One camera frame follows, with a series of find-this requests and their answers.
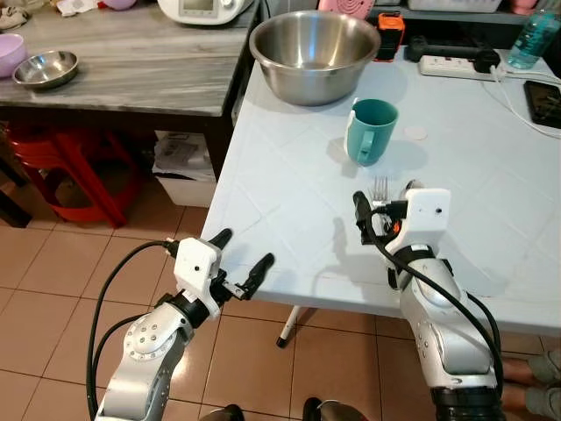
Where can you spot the pink cup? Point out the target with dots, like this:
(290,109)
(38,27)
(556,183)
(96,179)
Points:
(523,5)

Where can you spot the pink round fan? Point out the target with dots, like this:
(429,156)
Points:
(346,7)

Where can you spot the purple round container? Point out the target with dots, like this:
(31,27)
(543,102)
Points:
(119,3)

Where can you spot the purple plastic bowl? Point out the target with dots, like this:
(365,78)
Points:
(9,54)

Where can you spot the person grey trouser leg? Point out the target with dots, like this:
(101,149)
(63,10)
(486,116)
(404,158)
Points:
(545,386)

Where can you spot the person bare foot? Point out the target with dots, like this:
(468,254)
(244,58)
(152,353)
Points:
(517,399)
(519,370)

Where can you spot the black power plug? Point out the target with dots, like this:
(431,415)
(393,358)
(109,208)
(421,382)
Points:
(487,61)

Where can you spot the black smartphone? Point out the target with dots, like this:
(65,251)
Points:
(543,103)

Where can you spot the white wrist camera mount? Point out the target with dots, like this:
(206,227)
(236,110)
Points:
(195,267)
(428,217)

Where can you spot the white table leg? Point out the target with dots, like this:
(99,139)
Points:
(287,328)

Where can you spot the white storage box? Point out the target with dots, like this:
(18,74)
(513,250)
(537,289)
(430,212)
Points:
(188,186)

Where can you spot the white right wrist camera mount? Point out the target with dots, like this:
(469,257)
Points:
(428,217)

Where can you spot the white tray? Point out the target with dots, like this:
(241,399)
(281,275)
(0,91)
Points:
(443,4)

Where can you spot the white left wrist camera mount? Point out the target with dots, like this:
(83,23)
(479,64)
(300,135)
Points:
(195,267)

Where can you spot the white plastic table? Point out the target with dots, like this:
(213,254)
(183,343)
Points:
(289,202)

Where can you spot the robot left leg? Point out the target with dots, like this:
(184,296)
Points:
(223,413)

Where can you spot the small stainless steel bowl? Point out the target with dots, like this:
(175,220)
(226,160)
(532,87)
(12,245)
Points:
(46,70)

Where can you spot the marble top wooden counter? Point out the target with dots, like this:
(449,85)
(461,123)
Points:
(149,74)

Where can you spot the white power strip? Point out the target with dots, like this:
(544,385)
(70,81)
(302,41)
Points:
(447,67)

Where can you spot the teal plastic water bottle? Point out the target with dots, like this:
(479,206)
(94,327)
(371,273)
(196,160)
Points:
(531,42)

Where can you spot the silver metal fork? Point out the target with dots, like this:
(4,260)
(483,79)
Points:
(381,187)

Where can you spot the teal plastic mug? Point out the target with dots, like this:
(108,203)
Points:
(370,140)

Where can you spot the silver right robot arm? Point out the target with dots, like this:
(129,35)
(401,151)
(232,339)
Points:
(443,324)

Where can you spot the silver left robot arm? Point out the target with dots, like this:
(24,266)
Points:
(145,360)

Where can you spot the white kitchen appliance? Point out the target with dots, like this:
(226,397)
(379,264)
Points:
(200,9)

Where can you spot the large stainless steel bowl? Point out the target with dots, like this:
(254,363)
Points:
(314,66)

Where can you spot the black dumbbell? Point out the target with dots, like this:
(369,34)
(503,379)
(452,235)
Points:
(438,47)

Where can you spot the red plastic stool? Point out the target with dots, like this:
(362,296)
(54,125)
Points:
(105,189)

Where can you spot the orange and black device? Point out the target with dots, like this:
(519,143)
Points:
(390,37)

